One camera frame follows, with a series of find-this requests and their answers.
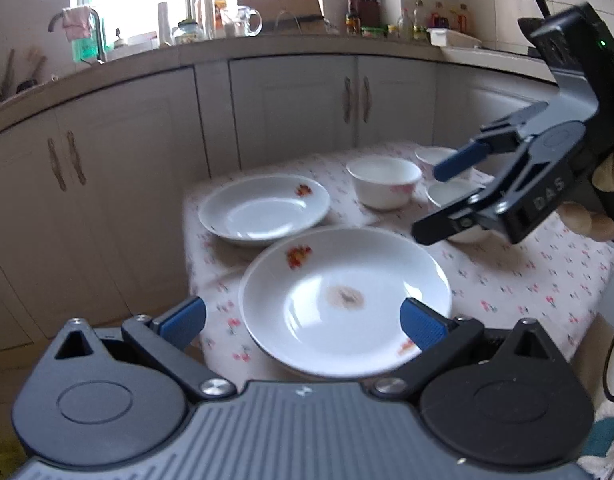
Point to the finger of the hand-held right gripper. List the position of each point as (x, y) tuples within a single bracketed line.
[(437, 227), (457, 161)]

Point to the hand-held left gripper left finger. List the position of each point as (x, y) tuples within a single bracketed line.
[(187, 315)]

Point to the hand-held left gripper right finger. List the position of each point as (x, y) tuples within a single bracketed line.
[(422, 327)]

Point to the small white bowl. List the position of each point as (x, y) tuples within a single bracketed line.
[(429, 156), (447, 192)]

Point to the large white bowl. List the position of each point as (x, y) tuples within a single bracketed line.
[(382, 185)]

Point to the large white floral plate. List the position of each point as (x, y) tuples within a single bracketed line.
[(337, 270)]

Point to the small white floral plate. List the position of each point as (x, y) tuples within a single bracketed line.
[(257, 210)]

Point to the person's right hand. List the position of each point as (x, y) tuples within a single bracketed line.
[(587, 222)]

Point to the cherry print tablecloth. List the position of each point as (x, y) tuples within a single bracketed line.
[(512, 280)]

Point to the white plastic tray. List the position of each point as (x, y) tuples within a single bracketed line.
[(452, 37)]

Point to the clear glass bottle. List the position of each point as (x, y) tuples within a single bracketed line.
[(419, 25), (404, 27)]

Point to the red sauce bottle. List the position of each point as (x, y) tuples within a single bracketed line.
[(439, 17)]

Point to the green packet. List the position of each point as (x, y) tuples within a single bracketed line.
[(374, 32)]

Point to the dark sauce bottle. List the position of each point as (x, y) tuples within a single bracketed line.
[(353, 24)]

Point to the wooden knife block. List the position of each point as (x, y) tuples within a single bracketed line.
[(369, 12)]

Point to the beige kitchen countertop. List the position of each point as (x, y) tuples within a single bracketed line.
[(287, 47)]

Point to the teal white cloth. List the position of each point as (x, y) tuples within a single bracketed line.
[(607, 435)]

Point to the cardboard box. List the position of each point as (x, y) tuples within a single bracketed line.
[(282, 2)]

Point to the glass pitcher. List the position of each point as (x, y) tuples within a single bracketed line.
[(244, 22)]

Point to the glass jar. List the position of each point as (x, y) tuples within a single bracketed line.
[(189, 34)]

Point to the tall white bottle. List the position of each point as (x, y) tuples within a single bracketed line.
[(165, 25)]

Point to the chrome faucet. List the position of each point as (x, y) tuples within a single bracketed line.
[(101, 35)]

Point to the white carton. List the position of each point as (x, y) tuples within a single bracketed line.
[(206, 10)]

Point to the wooden kitchen utensils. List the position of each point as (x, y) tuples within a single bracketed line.
[(9, 72)]

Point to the pink cloth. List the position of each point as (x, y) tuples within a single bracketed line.
[(77, 22)]

